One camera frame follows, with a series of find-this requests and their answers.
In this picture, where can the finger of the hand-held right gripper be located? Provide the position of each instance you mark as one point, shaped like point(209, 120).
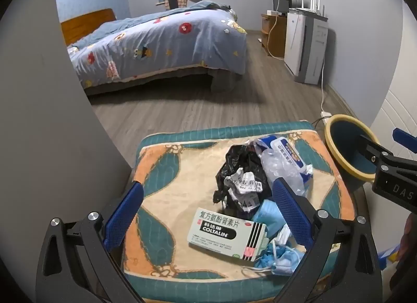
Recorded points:
point(371, 151)
point(404, 138)

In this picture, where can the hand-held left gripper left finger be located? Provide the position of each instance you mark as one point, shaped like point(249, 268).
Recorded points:
point(123, 211)

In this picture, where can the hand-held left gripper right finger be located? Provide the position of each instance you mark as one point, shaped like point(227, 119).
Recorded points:
point(293, 215)

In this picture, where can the yellow rimmed teal trash bin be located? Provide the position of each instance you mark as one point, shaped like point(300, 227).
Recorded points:
point(345, 146)

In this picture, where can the light blue face mask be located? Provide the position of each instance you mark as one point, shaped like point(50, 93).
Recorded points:
point(283, 262)
point(265, 218)

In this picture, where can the clear plastic bag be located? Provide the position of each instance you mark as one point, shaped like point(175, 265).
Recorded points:
point(277, 163)

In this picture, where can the white label paper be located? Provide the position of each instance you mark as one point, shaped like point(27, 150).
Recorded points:
point(244, 185)

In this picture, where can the white blue wipes packet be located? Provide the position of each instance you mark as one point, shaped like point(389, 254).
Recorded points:
point(286, 151)

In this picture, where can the white green medicine box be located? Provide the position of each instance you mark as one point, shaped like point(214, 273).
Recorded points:
point(221, 231)

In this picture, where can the black plastic bag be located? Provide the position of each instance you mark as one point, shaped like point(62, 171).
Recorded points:
point(234, 159)

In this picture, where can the person's right hand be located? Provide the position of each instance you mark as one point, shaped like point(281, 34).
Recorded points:
point(410, 234)

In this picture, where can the white panelled wardrobe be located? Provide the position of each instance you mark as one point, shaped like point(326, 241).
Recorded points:
point(397, 111)

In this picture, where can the white power strip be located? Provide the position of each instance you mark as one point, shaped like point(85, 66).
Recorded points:
point(325, 116)

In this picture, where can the blue cardboard box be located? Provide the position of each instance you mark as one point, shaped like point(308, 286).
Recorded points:
point(389, 254)

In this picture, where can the teal orange patterned mat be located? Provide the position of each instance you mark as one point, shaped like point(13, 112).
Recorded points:
point(182, 172)

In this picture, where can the white air purifier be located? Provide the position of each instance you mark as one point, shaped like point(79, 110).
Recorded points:
point(295, 45)

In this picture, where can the wooden cabinet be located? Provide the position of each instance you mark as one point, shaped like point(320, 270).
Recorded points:
point(277, 39)

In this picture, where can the white router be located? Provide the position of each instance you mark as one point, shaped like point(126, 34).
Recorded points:
point(309, 10)

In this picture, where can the bed with blue duvet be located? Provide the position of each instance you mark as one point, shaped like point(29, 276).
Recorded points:
point(163, 39)

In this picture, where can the wooden headboard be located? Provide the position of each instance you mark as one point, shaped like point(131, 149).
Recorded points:
point(88, 24)

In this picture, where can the plaid cloth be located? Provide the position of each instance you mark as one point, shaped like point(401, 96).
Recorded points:
point(171, 0)

